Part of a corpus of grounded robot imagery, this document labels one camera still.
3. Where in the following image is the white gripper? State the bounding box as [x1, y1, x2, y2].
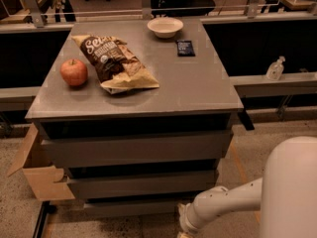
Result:
[177, 203, 193, 238]

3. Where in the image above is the grey bottom drawer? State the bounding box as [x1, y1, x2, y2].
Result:
[83, 192, 195, 217]

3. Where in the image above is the grey drawer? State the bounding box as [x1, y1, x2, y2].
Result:
[83, 192, 195, 217]
[67, 170, 217, 199]
[42, 130, 233, 168]

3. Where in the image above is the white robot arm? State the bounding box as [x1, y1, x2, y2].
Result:
[177, 136, 317, 238]

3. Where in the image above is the grey middle drawer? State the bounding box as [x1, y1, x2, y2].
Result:
[67, 170, 217, 199]

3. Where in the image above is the grey top drawer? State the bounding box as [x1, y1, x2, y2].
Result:
[42, 130, 233, 168]

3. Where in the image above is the grey drawer cabinet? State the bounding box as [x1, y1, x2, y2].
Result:
[25, 18, 245, 218]

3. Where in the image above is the open cardboard box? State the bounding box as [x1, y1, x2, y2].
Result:
[7, 124, 74, 201]

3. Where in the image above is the brown chip bag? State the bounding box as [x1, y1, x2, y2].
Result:
[71, 35, 159, 94]

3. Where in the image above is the clear sanitizer pump bottle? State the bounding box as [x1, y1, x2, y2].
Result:
[266, 56, 285, 80]

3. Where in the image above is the dark blue snack bar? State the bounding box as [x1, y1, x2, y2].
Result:
[176, 40, 195, 57]

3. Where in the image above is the red apple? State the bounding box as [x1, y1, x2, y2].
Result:
[59, 59, 88, 86]

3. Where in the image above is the white bowl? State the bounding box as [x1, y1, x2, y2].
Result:
[148, 17, 183, 39]

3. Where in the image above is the metal railing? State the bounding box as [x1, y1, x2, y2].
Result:
[21, 0, 316, 27]

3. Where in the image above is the black office chair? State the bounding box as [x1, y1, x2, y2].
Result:
[151, 0, 215, 17]

